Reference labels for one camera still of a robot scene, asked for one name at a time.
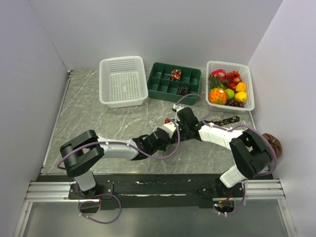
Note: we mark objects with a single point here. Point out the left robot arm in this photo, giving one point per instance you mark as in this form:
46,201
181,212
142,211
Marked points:
85,150

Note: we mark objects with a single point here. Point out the dark striped rolled tie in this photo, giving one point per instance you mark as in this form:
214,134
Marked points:
182,90

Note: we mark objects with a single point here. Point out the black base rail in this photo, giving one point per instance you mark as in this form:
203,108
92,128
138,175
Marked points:
160,190

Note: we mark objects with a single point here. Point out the pink dragon fruit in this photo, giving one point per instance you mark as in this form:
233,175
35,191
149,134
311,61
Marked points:
221,74

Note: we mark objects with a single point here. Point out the green apple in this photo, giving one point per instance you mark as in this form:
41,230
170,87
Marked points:
230,94

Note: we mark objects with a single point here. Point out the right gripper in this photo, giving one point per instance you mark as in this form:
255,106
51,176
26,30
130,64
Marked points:
183,136

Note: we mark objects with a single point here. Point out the orange fruit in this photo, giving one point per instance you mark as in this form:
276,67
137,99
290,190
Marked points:
241,87

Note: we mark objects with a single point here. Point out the orange pineapple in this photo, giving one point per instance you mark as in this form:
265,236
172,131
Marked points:
217,94

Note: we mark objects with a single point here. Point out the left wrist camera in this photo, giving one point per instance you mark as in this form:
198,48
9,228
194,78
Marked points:
169,127

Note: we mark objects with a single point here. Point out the brown paper bag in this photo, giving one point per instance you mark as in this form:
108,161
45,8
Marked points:
275,143

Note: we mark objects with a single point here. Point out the white empty plastic basket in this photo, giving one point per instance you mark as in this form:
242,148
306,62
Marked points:
122,82

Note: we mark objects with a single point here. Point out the red strawberries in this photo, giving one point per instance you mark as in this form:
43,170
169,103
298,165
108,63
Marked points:
232,79

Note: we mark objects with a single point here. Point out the green divided organizer tray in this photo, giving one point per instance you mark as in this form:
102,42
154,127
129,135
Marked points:
161,87

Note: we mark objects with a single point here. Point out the black gold floral tie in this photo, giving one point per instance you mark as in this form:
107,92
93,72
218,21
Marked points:
222,121

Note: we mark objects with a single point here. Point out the white fruit basket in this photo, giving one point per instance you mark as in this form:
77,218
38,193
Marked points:
245,73

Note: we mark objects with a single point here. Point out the dark grapes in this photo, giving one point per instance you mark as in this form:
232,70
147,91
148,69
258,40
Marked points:
234,103

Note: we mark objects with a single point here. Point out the yellow lemon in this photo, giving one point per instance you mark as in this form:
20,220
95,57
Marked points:
240,96

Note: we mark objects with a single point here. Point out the red floral rolled tie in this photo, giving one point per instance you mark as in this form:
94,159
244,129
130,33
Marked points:
175,75

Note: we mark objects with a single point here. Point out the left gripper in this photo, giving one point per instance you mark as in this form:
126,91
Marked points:
164,147

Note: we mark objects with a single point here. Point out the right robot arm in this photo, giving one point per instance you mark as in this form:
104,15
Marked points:
252,152

